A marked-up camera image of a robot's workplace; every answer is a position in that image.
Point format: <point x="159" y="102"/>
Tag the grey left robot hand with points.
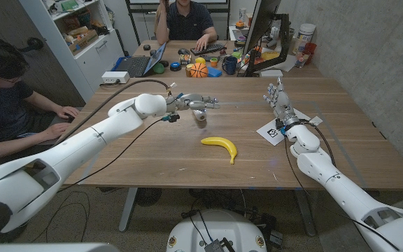
<point x="191" y="102"/>

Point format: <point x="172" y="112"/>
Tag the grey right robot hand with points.
<point x="283" y="108"/>

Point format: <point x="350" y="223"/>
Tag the yellow toy banana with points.
<point x="222" y="141"/>

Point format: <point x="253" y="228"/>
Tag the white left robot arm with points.
<point x="65" y="150"/>

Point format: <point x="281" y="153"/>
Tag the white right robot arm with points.
<point x="345" y="196"/>

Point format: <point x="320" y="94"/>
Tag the white sticker sheet black mark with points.
<point x="269" y="133"/>

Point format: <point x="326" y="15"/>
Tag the orange toy basketball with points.
<point x="199" y="70"/>

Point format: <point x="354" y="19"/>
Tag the small white can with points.
<point x="200" y="115"/>

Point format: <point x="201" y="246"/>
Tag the flat white box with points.
<point x="271" y="73"/>

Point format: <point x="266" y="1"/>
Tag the black blue tape roll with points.
<point x="175" y="66"/>

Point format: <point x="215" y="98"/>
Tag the yellow ball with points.
<point x="200" y="60"/>

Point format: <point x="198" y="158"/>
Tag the small colourful cube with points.
<point x="185" y="59"/>

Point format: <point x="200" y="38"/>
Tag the green ball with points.
<point x="159" y="68"/>

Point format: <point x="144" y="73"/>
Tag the black computer mouse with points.
<point x="184" y="52"/>

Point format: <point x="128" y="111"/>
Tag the dark blue mug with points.
<point x="229" y="65"/>

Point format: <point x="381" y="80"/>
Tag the black keyboard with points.
<point x="208" y="49"/>

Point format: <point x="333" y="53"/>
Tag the red plastic cup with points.
<point x="310" y="50"/>

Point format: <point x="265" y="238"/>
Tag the open laptop blue lid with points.
<point x="135" y="64"/>

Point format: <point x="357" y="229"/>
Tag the small black round puck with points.
<point x="147" y="47"/>

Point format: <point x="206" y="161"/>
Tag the black monitor stand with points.
<point x="285" y="35"/>

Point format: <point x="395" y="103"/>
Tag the white canister blue label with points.
<point x="304" y="35"/>

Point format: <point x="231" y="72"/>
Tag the white power strip box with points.
<point x="115" y="77"/>

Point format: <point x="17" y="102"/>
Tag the person in dark polo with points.
<point x="187" y="21"/>

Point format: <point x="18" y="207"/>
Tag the black computer monitor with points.
<point x="261" y="21"/>

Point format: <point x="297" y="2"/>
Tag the white shelf cabinet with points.
<point x="96" y="59"/>

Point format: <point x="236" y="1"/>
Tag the grey table leg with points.
<point x="128" y="210"/>
<point x="306" y="213"/>

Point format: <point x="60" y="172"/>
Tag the cardboard box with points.
<point x="82" y="42"/>

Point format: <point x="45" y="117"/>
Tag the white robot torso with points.
<point x="222" y="227"/>

